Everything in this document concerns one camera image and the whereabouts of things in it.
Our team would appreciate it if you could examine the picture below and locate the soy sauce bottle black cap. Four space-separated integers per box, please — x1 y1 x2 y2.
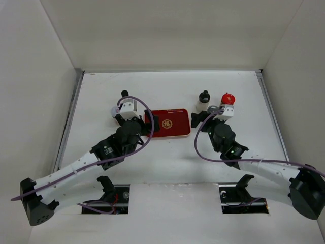
121 90 137 112

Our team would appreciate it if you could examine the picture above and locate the red tray gold emblem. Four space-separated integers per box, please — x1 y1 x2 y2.
152 108 191 138

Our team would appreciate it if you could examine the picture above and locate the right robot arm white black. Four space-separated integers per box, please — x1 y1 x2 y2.
191 111 324 220

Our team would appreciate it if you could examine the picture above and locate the sauce bottle red cap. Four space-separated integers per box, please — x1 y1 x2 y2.
219 93 236 107

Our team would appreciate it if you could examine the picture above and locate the salt grinder jar grey lid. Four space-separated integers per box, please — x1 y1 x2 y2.
207 105 220 116

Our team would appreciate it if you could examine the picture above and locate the salt jar black knob lid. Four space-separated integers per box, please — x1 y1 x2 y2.
196 90 210 113

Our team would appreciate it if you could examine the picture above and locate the small jar white lid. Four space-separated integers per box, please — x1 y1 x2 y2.
110 106 121 119

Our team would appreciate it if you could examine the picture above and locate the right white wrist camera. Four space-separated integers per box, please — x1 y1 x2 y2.
216 105 234 121

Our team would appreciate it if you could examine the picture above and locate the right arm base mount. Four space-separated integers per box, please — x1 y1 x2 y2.
218 174 269 214

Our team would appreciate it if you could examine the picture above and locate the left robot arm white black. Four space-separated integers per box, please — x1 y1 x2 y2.
17 110 160 226

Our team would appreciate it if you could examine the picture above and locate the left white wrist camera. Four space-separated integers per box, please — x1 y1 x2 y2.
119 99 139 120

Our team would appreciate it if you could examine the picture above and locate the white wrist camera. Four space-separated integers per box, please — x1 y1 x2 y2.
216 105 234 121
119 99 139 120

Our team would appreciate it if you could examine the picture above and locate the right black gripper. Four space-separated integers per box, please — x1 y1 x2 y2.
191 111 227 152

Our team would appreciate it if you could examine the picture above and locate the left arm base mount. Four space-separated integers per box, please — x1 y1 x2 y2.
81 176 131 215

